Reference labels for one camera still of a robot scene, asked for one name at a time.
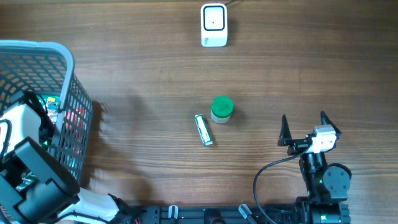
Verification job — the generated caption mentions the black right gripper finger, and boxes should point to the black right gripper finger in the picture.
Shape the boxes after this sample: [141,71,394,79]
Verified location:
[320,111,341,137]
[277,114,293,146]

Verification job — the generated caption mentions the green lidded jar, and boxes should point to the green lidded jar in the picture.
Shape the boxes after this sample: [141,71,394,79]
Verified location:
[211,96,234,124]

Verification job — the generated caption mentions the green white small tube box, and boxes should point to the green white small tube box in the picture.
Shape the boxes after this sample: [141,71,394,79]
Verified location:
[195,114,213,146]

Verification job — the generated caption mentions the green glove package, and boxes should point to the green glove package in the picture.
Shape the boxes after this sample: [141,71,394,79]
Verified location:
[37,95,60,124]

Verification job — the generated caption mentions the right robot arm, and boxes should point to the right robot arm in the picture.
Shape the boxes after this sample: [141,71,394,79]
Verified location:
[277,111,352,224]

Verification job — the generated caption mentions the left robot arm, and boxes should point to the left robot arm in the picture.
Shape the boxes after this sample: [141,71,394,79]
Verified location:
[1,137,136,223]

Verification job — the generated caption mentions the white barcode scanner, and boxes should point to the white barcode scanner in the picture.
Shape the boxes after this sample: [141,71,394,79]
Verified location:
[200,3,228,47]

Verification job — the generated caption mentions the grey plastic mesh basket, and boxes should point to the grey plastic mesh basket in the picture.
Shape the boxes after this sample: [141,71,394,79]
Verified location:
[0,39,94,224]

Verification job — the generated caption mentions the black right camera cable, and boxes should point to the black right camera cable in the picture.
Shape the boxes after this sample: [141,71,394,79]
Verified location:
[252,143,313,224]

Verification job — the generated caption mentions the black mounting rail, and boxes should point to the black mounting rail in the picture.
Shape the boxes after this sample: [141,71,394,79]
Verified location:
[132,203,308,224]

